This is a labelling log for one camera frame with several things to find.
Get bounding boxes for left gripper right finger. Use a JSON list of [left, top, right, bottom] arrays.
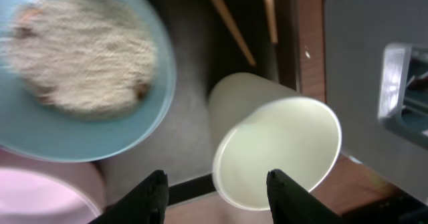
[[266, 169, 344, 224]]

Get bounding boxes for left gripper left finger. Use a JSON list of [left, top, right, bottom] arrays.
[[90, 170, 169, 224]]

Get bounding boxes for white paper cup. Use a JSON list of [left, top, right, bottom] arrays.
[[208, 72, 342, 211]]

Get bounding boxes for pink white bowl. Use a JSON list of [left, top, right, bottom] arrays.
[[1, 150, 106, 224]]

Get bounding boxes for light blue bowl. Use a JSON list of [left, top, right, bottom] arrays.
[[1, 0, 177, 162]]

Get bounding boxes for rice food scraps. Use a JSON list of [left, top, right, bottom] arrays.
[[1, 0, 157, 116]]

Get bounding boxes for grey dishwasher rack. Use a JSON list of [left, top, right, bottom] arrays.
[[324, 0, 427, 203]]

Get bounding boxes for brown serving tray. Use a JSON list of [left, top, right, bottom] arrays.
[[99, 0, 300, 205]]

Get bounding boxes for right wooden chopstick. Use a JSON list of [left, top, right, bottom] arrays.
[[263, 0, 278, 44]]

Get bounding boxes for wooden chopstick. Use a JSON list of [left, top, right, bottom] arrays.
[[263, 0, 278, 44], [211, 0, 257, 68]]

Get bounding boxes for left wooden chopstick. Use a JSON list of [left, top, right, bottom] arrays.
[[211, 0, 257, 68]]

